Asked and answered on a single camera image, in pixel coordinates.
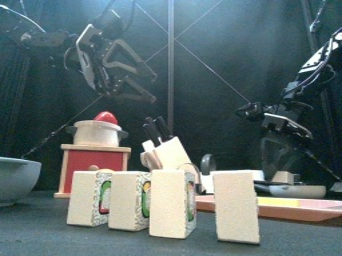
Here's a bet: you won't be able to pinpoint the grey toy frying pan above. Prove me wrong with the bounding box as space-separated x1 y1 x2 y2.
253 179 329 200

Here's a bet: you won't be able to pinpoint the white toy pot black handles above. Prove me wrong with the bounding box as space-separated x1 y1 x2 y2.
66 119 130 148

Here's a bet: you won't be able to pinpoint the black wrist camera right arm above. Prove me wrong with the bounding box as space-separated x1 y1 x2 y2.
234 101 270 122

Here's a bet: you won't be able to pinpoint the beige toy cube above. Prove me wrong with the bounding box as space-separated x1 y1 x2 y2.
271 170 297 185

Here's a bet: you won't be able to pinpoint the wooden toy knife block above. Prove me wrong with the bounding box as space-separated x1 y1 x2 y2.
139 135 201 194

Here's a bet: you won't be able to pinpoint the red wooden toy stove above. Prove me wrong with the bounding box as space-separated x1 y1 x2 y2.
54 143 134 200

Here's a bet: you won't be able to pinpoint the white toy carton right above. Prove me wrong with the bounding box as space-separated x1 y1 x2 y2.
211 170 262 246

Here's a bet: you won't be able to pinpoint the yellow flat toy slice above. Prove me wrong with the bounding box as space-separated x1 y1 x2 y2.
257 196 305 208

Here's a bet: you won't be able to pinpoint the white toy carton far left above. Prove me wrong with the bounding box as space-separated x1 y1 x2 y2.
66 170 114 228

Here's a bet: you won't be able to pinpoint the white toy carton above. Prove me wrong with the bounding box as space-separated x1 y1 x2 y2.
107 170 154 232
211 170 262 246
66 170 114 228
149 168 199 240

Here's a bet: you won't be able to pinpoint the grey bowl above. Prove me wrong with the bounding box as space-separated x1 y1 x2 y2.
0 156 43 208

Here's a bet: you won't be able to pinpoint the pink wooden plate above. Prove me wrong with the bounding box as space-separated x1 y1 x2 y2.
194 194 342 223

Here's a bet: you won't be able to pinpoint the black handled toy knife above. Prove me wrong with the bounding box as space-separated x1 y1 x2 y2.
155 115 175 139
142 123 162 148
146 116 169 142

